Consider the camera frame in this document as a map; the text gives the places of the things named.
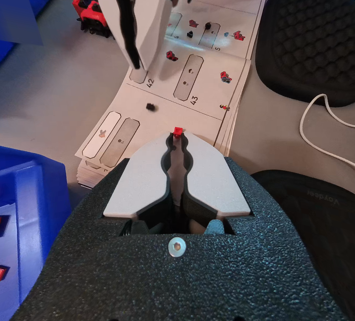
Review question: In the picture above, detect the lego instruction booklet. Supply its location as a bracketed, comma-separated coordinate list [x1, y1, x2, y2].
[75, 0, 272, 189]

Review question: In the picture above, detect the blue plastic bin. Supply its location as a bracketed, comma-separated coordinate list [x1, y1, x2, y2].
[0, 146, 72, 321]

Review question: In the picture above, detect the black chair armrest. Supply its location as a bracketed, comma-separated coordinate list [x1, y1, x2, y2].
[255, 0, 355, 108]
[251, 170, 355, 321]

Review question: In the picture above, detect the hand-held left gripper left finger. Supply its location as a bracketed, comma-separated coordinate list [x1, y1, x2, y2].
[103, 132, 174, 219]

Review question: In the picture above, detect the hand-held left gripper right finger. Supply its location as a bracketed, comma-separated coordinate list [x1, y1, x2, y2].
[182, 131, 251, 217]

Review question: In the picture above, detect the pile of red lego pieces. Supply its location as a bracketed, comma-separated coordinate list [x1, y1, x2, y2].
[0, 215, 11, 283]

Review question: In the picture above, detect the white cable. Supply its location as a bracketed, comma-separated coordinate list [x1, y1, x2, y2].
[300, 93, 355, 168]

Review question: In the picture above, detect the red and black lego car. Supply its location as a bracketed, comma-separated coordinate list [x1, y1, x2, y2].
[72, 0, 116, 40]

